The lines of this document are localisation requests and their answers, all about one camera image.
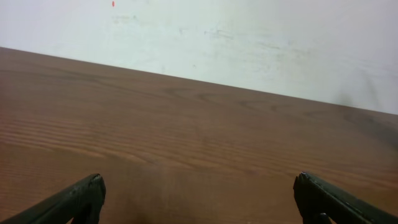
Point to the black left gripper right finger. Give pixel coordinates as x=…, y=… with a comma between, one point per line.
x=321, y=202

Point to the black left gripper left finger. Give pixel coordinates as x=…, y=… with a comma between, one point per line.
x=78, y=203

